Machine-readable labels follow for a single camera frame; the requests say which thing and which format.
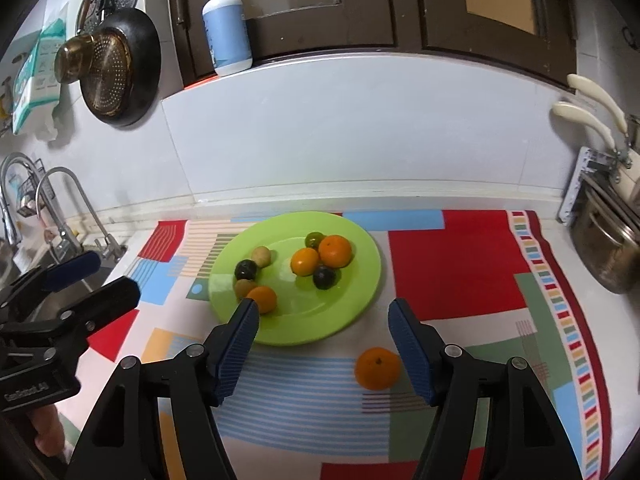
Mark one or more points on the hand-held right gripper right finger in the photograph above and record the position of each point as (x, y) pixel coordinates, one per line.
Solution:
(415, 355)

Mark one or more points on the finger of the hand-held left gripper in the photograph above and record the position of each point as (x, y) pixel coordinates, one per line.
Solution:
(107, 300)
(72, 267)

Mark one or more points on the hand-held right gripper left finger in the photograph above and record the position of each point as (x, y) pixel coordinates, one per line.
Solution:
(235, 355)

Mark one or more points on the orange with stem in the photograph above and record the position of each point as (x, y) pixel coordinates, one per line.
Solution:
(377, 368)

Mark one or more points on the yellow-green round fruit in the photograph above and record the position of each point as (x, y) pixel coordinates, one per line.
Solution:
(244, 287)

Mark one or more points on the green plate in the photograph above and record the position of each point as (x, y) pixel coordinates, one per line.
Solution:
(310, 315)

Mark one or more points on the dark plum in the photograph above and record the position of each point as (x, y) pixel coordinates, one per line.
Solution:
(246, 270)
(324, 278)

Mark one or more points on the green round fruit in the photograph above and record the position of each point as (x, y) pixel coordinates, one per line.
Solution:
(313, 238)

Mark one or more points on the person's left hand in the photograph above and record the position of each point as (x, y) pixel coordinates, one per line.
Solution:
(49, 432)

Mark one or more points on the steel sink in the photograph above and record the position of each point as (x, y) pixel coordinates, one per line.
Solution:
(87, 285)

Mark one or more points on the arched steel faucet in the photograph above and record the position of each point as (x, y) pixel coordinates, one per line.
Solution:
(112, 250)

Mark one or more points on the colourful patterned mat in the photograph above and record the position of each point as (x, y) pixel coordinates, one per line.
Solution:
(450, 270)

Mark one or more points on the small yellowish fruit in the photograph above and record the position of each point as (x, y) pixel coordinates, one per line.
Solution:
(262, 256)

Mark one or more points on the teal white package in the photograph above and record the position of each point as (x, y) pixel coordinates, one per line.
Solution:
(35, 85)

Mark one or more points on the large brass strainer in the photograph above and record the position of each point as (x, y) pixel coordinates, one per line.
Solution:
(107, 75)

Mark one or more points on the steel pot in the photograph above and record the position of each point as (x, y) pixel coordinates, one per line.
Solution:
(605, 255)

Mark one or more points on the black frying pan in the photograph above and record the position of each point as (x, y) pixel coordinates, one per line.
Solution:
(145, 60)

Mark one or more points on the white dish rack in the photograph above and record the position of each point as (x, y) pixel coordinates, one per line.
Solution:
(580, 185)

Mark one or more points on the blue white pump bottle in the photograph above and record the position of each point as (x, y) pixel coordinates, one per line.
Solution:
(227, 35)

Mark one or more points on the brown wooden window frame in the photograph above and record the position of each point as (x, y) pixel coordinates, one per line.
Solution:
(400, 10)

